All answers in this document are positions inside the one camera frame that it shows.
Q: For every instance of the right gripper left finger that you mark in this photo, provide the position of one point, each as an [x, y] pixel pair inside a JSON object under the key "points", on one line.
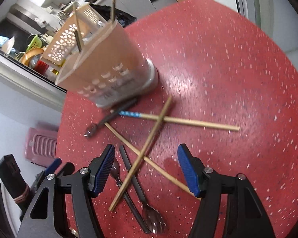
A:
{"points": [[47, 216]]}

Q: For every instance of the beige plastic utensil holder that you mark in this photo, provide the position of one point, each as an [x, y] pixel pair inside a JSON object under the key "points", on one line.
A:
{"points": [[97, 60]]}

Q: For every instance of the pink plastic stool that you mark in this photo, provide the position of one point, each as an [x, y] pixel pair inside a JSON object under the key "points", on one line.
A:
{"points": [[40, 146]]}

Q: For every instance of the plain wooden chopstick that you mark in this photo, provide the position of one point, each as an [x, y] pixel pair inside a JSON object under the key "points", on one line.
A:
{"points": [[153, 165], [141, 155], [113, 5]]}

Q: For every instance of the blue patterned wooden chopstick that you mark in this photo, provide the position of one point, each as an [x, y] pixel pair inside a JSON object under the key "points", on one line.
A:
{"points": [[181, 121]]}

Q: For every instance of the kitchen counter with clutter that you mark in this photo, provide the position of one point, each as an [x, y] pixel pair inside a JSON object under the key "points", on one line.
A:
{"points": [[24, 20]]}

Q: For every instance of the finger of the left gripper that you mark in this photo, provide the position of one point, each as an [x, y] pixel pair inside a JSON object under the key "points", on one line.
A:
{"points": [[67, 169]]}

